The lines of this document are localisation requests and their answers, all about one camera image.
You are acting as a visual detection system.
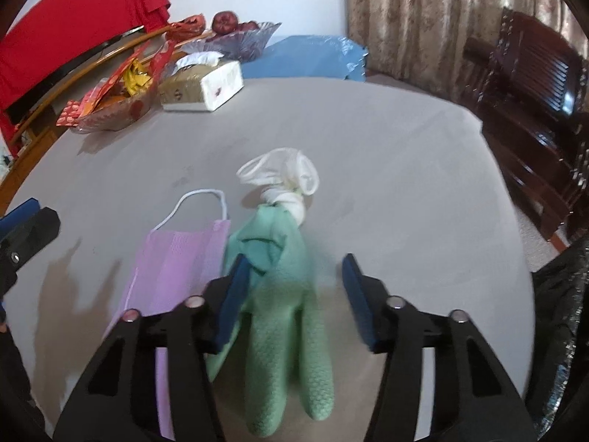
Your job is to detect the pink face mask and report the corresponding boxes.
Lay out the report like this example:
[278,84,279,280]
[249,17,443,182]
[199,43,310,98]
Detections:
[103,187,233,440]

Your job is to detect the green rubber glove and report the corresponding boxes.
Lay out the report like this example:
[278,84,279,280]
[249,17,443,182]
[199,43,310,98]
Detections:
[204,147,335,439]

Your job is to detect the black trash bin with bag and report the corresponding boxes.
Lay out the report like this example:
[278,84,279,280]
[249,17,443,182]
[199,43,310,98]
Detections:
[524,236,588,441]

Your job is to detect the wooden tv cabinet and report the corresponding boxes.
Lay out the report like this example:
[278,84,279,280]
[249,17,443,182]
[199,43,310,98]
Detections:
[0,25,218,215]

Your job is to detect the glass snack bowl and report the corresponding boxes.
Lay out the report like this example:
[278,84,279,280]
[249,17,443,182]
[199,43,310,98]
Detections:
[56,41,175,134]

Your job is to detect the gold tissue box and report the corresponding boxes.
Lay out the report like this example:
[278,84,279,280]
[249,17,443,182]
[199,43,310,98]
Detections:
[158,51,244,113]

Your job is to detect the red cloth cover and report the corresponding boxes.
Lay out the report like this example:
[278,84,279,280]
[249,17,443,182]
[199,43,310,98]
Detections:
[1,0,171,157]

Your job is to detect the red basket on cabinet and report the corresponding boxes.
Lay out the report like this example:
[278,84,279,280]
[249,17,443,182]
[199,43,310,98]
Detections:
[166,14,207,42]

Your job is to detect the red apples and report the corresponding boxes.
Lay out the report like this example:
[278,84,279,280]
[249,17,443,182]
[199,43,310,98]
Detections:
[212,11,260,36]

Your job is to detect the glass fruit bowl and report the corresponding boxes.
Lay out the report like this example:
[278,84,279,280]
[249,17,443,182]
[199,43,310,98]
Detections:
[181,22,282,62]

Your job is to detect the dark wooden armchair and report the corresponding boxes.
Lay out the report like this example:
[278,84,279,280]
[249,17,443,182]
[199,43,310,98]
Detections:
[460,8,588,238]

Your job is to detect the blue covered side table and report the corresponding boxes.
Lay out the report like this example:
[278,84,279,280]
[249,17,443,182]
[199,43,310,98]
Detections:
[241,35,368,82]

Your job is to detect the floral beige curtain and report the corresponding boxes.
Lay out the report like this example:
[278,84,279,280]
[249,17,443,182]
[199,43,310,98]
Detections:
[346,0,588,101]

